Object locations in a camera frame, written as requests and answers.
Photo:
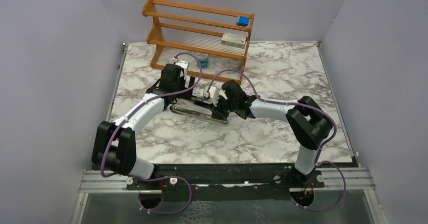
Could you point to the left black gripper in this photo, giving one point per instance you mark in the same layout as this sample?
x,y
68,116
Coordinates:
x,y
185,95

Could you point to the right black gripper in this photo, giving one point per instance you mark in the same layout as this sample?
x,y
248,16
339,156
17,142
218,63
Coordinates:
x,y
216,112

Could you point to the silver chrome stapler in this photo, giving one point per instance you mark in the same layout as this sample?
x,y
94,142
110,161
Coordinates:
x,y
197,115

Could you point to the black stapler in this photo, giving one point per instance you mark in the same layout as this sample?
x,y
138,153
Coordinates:
x,y
202,102

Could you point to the small red staples box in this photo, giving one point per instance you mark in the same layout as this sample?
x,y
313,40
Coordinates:
x,y
248,91

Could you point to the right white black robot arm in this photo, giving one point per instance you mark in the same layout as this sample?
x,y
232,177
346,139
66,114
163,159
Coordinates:
x,y
309,123

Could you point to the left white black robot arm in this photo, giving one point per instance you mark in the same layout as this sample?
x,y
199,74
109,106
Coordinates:
x,y
115,142

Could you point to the white green staples carton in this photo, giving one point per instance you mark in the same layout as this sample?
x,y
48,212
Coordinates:
x,y
233,40

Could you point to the blue white plastic jar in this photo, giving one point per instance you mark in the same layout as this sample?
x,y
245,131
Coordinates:
x,y
203,58

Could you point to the clear plastic jar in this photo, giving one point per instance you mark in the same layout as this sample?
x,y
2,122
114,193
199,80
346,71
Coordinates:
x,y
235,64

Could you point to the orange wooden shelf rack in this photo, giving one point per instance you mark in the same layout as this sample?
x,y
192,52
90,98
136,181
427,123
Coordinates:
x,y
194,28

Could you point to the blue box on shelf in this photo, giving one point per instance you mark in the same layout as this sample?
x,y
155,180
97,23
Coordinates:
x,y
242,21

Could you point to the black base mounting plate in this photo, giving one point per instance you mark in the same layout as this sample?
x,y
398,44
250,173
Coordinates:
x,y
221,182

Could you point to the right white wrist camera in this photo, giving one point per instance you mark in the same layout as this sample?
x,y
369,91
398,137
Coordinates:
x,y
213,95

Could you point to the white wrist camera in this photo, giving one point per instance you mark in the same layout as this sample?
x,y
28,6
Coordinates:
x,y
184,64
213,95

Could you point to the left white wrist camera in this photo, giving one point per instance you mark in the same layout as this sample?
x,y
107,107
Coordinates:
x,y
184,64

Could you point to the aluminium frame rail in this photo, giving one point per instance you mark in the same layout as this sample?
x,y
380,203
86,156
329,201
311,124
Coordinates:
x,y
349,196

